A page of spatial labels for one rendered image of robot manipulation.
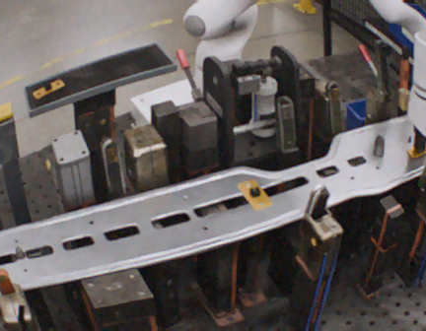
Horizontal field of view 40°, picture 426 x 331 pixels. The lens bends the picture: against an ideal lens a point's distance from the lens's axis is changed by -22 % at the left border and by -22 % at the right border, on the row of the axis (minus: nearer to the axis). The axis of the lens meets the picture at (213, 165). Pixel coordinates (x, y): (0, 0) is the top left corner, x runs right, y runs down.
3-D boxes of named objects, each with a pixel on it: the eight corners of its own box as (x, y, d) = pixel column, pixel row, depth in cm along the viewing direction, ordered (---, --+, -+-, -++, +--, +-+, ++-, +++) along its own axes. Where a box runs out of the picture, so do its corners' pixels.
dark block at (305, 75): (289, 224, 179) (298, 79, 153) (277, 207, 184) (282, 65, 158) (306, 217, 180) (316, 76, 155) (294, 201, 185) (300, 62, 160)
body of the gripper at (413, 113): (406, 80, 143) (403, 117, 150) (428, 101, 135) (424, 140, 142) (423, 77, 145) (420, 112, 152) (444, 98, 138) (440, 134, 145)
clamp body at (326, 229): (294, 345, 143) (318, 248, 121) (272, 317, 151) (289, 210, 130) (326, 330, 145) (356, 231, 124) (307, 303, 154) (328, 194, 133)
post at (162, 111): (168, 258, 169) (157, 115, 145) (160, 245, 173) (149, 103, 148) (186, 253, 171) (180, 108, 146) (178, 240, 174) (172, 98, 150)
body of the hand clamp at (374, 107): (366, 205, 183) (379, 99, 161) (355, 191, 188) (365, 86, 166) (380, 199, 184) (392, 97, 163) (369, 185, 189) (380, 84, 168)
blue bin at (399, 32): (428, 71, 183) (429, 38, 175) (388, 29, 206) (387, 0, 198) (457, 71, 186) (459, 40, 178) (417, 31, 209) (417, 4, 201)
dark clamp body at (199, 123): (190, 270, 166) (183, 134, 143) (169, 236, 176) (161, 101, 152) (233, 258, 169) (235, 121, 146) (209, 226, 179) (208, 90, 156)
